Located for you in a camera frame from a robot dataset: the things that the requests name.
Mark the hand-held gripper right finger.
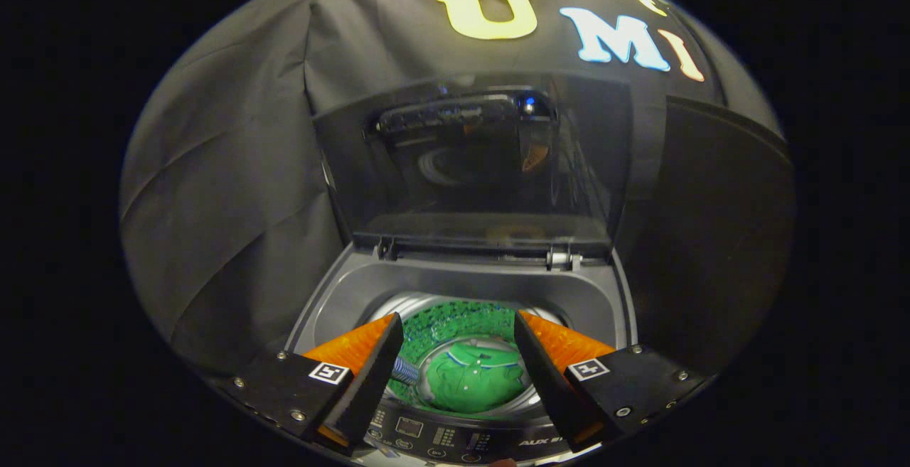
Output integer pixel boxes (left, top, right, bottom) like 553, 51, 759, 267
513, 309, 712, 453

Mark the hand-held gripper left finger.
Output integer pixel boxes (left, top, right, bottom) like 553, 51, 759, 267
224, 312, 405, 453

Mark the green polo shirt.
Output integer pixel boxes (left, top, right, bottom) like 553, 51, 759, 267
419, 338, 531, 413

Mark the dark grey washing machine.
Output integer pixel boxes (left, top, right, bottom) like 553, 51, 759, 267
284, 240, 641, 466

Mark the beige cabinet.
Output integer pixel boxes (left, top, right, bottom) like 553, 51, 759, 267
619, 94, 796, 375

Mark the black backdrop cloth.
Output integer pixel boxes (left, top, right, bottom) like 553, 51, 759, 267
119, 0, 793, 375

